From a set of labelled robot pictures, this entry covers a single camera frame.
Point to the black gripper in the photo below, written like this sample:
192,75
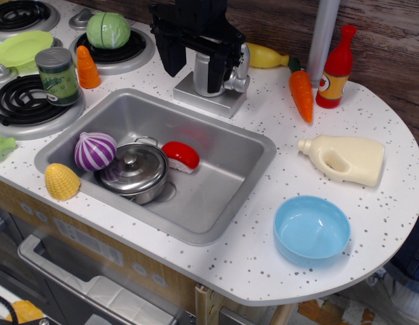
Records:
201,26

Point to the yellow toy corn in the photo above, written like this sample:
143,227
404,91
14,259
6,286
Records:
61,182

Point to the light blue plastic bowl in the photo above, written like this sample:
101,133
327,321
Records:
310,231

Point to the silver toy faucet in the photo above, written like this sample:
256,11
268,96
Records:
225,102

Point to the black rear right burner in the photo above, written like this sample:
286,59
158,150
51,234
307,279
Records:
137,52

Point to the black burner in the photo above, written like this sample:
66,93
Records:
21,15
25,113
137,52

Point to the yellow toy squeeze bottle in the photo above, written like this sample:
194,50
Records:
264,57

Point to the green toy cabbage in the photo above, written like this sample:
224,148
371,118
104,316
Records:
108,30

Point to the red toy cheese wedge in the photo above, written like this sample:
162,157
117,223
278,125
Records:
181,157

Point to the orange toy carrot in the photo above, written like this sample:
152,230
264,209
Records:
301,89

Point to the orange toy carrot tip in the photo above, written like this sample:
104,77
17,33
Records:
87,71

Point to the silver stove knob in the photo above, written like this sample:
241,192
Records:
7,74
80,20

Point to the steel pot with lid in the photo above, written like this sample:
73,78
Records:
138,171

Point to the grey metal pole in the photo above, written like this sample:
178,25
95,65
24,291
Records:
322,35

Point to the purple striped toy onion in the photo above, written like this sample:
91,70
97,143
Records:
94,151

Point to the green toy pea can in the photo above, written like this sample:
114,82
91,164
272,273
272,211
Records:
58,76

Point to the red toy ketchup bottle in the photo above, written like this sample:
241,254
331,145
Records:
336,70

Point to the silver toy sink basin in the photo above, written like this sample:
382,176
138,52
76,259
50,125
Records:
182,172

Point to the light green plastic plate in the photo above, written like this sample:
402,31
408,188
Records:
23,48

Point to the black front left burner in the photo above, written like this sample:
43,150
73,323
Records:
25,113

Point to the black rear left burner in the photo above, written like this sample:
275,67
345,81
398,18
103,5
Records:
21,15

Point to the cream toy detergent bottle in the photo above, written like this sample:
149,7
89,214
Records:
344,158

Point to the silver stove knob left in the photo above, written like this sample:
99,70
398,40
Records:
7,74

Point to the yellow object on floor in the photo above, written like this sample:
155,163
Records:
26,311

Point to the silver oven door handle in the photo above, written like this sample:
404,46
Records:
89,293

